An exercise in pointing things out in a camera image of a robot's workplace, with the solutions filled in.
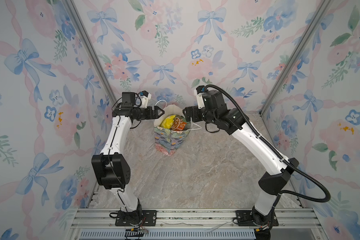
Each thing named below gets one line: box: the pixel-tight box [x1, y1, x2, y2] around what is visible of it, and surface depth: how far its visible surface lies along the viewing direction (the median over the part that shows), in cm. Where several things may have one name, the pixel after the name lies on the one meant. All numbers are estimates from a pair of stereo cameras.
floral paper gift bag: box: [154, 104, 192, 156], surface depth 86 cm
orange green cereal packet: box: [170, 115, 187, 131], surface depth 90 cm
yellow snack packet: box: [161, 115, 176, 130], surface depth 86 cm
